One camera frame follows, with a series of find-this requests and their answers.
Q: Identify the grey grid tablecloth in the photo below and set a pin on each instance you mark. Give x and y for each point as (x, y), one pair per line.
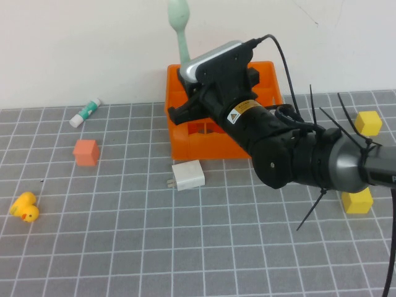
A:
(123, 247)

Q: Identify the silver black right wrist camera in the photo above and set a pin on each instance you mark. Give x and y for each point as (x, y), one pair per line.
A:
(210, 62)

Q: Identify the white power adapter plug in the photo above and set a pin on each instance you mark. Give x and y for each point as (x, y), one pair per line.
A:
(189, 175)

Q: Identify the orange plastic cutlery holder crate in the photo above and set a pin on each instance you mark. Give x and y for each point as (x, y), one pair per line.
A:
(185, 145)

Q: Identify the mint green plastic spoon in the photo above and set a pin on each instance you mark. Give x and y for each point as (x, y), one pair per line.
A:
(179, 18)

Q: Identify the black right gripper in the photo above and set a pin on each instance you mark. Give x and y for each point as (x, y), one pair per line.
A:
(222, 92)

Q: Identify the salmon orange cube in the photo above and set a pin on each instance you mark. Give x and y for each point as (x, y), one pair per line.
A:
(86, 153)

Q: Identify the yellow rubber duck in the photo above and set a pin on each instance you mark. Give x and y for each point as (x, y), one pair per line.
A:
(26, 208)

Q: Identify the black zip tie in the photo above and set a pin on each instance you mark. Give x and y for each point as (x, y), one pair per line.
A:
(313, 105)
(348, 111)
(340, 122)
(311, 211)

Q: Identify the white green glue stick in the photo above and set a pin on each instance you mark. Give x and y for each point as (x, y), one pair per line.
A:
(85, 113)

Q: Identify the yellow cube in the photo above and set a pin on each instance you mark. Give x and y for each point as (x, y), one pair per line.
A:
(369, 123)
(359, 204)

